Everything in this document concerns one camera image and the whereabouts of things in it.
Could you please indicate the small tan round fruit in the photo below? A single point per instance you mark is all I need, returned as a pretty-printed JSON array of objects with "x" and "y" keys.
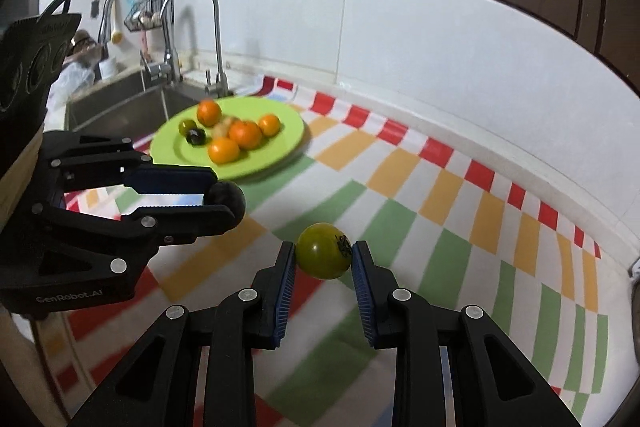
[{"x": 219, "y": 133}]

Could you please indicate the dark purple plum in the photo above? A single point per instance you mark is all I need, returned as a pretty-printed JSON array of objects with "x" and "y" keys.
[{"x": 230, "y": 197}]

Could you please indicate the checkered colourful tablecloth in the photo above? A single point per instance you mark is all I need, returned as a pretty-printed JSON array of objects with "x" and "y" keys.
[{"x": 450, "y": 257}]

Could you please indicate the tall steel faucet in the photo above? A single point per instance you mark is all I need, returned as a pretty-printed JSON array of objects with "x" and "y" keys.
[
  {"x": 216, "y": 37},
  {"x": 107, "y": 7}
]

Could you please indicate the clear plastic bag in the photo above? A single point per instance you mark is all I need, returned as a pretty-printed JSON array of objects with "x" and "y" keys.
[{"x": 75, "y": 79}]

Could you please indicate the steel kitchen sink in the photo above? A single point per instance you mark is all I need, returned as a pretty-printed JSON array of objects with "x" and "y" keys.
[{"x": 125, "y": 99}]

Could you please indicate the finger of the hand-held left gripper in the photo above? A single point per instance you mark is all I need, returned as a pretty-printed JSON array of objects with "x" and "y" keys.
[
  {"x": 190, "y": 222},
  {"x": 170, "y": 181}
]

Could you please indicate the small green tomato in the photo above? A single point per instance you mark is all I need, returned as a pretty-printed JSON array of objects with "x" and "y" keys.
[{"x": 187, "y": 126}]

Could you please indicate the white cup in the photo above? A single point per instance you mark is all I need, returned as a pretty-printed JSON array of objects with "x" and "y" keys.
[{"x": 107, "y": 68}]

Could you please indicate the small dark round fruit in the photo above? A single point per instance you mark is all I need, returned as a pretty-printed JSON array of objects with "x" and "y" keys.
[{"x": 196, "y": 137}]

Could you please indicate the bumpy tan round fruit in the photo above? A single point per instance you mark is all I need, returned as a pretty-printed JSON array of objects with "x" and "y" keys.
[{"x": 228, "y": 123}]

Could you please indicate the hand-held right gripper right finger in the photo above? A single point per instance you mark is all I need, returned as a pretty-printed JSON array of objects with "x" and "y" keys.
[{"x": 364, "y": 297}]

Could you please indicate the green tomato with calyx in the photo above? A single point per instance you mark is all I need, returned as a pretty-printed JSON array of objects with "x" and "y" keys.
[{"x": 320, "y": 254}]

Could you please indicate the large orange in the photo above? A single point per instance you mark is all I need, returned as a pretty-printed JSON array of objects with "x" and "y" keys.
[{"x": 245, "y": 134}]

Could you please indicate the lime green plate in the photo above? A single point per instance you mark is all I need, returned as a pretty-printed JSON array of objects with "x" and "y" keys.
[{"x": 280, "y": 152}]

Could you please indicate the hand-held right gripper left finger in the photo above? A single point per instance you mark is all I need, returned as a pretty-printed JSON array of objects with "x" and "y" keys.
[{"x": 283, "y": 292}]

